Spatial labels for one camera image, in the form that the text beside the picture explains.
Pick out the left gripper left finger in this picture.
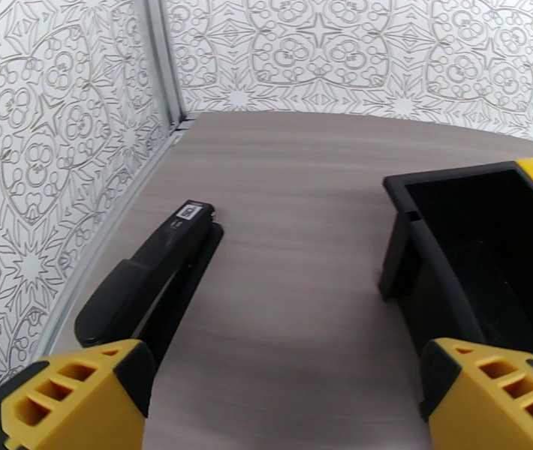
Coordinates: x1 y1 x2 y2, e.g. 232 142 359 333
0 339 157 450

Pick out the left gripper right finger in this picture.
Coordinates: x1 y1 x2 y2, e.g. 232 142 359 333
418 337 533 450

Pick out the black plastic bin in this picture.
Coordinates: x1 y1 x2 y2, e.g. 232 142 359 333
378 160 533 410

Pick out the black stapler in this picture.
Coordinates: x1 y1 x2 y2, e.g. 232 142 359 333
74 199 224 365

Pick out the aluminium table edge rail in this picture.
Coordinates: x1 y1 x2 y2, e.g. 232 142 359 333
36 113 197 370

